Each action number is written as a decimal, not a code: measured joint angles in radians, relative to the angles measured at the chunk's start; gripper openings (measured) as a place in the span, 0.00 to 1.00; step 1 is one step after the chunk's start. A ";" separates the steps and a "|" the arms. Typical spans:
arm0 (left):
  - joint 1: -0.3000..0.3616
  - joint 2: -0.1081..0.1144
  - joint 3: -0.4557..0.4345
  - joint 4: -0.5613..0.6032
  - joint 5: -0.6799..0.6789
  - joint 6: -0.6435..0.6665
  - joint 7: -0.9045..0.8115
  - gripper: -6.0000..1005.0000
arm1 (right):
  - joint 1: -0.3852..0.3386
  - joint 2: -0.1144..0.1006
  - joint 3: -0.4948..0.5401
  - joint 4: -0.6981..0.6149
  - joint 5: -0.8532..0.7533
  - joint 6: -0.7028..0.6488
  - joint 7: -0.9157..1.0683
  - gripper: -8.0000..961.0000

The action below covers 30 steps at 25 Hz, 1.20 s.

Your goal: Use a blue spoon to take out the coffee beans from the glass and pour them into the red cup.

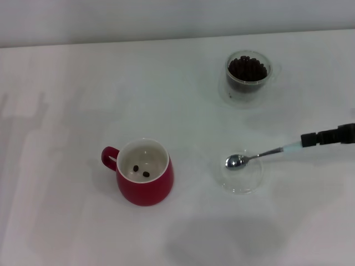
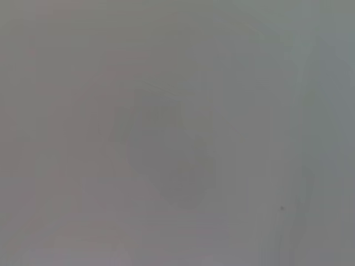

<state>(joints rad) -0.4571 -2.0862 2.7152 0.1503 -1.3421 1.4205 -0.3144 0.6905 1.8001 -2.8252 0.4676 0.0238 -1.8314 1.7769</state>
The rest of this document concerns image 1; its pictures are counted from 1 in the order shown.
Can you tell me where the metal spoon with light-blue handle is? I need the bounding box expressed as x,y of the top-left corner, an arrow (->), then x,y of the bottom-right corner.
224,140 -> 303,171

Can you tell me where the red ceramic mug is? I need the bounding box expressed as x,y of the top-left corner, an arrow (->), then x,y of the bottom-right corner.
100,137 -> 175,207

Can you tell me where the clear double-walled glass cup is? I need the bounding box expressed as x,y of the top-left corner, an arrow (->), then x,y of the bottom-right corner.
219,49 -> 282,109

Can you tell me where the pile of coffee beans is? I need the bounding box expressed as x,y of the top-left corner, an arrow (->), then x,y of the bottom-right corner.
227,55 -> 268,92

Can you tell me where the clear glass saucer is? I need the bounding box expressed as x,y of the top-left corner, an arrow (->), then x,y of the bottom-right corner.
213,148 -> 264,195

